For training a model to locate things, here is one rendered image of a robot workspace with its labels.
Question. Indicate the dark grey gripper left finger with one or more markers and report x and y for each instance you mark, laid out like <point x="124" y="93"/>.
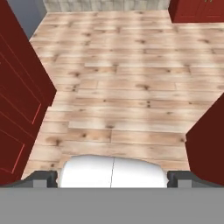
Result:
<point x="43" y="178"/>

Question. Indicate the plain dark red cupboard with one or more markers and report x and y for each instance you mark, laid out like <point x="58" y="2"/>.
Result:
<point x="207" y="145"/>

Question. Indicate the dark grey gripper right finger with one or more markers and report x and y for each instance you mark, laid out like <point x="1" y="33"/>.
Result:
<point x="179" y="178"/>

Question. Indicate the white rounded object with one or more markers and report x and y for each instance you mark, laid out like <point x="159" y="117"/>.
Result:
<point x="112" y="172"/>

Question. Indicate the dark red cupboard with panel lines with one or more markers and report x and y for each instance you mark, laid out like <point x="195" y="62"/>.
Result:
<point x="20" y="96"/>

